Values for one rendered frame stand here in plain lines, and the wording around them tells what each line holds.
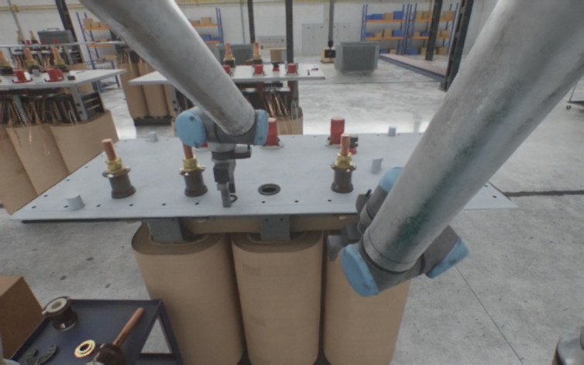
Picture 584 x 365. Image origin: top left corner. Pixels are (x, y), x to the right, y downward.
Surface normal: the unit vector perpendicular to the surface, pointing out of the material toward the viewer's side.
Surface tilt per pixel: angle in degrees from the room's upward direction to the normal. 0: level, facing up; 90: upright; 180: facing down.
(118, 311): 0
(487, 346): 0
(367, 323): 90
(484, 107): 97
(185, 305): 90
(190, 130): 90
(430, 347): 0
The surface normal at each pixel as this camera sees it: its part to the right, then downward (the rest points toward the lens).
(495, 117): -0.51, 0.58
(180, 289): 0.01, 0.47
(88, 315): -0.02, -0.88
